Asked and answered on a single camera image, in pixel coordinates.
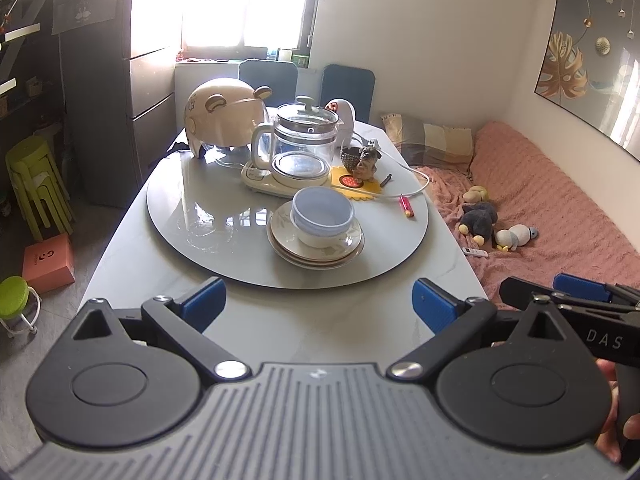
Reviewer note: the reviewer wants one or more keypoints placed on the pink-flower white plate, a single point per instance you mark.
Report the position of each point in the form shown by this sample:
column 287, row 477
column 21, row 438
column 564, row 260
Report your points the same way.
column 350, row 255

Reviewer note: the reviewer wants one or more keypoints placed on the checked pillow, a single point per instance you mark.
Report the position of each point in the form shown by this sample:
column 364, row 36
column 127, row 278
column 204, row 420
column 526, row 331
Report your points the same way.
column 430, row 140

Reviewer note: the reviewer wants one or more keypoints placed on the large blue bowl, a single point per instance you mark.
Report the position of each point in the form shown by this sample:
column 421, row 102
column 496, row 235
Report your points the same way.
column 320, row 210

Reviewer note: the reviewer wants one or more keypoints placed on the orange box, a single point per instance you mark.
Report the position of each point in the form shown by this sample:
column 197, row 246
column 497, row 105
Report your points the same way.
column 47, row 262

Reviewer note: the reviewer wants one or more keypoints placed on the grey refrigerator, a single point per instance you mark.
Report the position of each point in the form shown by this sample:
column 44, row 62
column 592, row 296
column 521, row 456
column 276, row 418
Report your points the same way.
column 110, row 85

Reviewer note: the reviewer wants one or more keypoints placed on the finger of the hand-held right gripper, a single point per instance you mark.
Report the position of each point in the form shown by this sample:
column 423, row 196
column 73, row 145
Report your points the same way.
column 575, row 284
column 515, row 290

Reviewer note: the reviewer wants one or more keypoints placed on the green stool with white legs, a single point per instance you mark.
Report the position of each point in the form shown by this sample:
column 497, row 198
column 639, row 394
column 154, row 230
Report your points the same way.
column 15, row 295

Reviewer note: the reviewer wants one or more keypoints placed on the blue-grey chair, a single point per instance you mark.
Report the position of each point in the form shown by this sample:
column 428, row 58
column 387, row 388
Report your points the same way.
column 347, row 90
column 267, row 80

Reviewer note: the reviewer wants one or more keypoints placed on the white remote control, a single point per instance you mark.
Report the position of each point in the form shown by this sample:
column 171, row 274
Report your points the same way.
column 475, row 253

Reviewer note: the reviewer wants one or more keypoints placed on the tan plush toy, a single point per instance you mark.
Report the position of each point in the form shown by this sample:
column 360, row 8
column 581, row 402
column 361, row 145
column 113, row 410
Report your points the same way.
column 475, row 195

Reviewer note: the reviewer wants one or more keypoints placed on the small leaf-print gold-rimmed plate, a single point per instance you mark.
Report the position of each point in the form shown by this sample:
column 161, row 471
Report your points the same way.
column 280, row 220

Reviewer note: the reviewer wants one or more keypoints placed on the pink blanket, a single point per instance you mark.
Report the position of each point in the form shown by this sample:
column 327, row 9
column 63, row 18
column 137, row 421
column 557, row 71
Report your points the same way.
column 550, row 195

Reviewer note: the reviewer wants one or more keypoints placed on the cream kettle base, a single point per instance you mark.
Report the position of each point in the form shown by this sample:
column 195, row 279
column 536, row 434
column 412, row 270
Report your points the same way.
column 260, row 180

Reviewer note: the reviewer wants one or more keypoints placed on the stack of green stools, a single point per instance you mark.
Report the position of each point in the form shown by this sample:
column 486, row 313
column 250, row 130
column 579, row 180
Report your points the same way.
column 37, row 185

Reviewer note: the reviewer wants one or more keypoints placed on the dark hair clip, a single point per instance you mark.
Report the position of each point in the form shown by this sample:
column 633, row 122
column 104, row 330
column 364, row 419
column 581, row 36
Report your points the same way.
column 386, row 180

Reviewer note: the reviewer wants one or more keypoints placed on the glass kettle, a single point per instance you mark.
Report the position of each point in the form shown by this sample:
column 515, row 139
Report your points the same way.
column 300, row 135

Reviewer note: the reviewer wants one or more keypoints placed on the grey round turntable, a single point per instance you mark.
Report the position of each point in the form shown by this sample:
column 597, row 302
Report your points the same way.
column 210, row 230

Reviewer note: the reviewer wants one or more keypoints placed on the person's right hand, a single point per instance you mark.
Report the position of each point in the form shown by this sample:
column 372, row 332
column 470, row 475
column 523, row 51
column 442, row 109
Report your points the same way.
column 631, row 422

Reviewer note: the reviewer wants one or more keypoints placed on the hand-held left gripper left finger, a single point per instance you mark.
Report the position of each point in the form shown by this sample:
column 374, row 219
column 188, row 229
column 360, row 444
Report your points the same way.
column 202, row 305

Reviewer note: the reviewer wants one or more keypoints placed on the window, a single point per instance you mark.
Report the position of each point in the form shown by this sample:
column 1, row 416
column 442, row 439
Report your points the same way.
column 225, row 5

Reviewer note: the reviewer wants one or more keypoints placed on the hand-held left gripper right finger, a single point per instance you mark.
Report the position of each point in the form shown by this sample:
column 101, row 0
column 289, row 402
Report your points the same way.
column 434, row 306

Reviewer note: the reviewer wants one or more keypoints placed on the white blue plush toy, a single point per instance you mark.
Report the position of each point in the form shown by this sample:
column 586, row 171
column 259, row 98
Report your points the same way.
column 515, row 237

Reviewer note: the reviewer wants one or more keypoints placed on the yellow sunflower coaster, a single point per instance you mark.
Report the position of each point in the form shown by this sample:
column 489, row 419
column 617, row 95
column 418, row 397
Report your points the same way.
column 370, row 191

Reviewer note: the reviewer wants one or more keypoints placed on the dark wall shelf unit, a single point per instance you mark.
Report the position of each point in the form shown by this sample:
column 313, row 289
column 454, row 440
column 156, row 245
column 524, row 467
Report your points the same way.
column 25, row 45

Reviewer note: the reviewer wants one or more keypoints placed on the dark grey plush toy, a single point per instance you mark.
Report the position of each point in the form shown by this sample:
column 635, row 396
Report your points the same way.
column 477, row 220

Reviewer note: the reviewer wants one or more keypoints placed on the white bowl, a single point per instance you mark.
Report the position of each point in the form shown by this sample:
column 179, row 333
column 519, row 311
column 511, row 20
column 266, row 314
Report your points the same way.
column 320, row 241

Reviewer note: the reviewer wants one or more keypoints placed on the wall poster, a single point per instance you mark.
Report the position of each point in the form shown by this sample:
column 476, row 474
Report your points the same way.
column 600, row 60

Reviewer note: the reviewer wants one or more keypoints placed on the brown squirrel figurine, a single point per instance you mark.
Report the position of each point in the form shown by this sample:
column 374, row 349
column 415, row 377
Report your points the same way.
column 362, row 160

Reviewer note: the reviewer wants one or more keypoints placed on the large leaf-print gold-rimmed plate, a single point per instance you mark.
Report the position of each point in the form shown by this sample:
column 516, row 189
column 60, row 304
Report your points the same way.
column 320, row 264

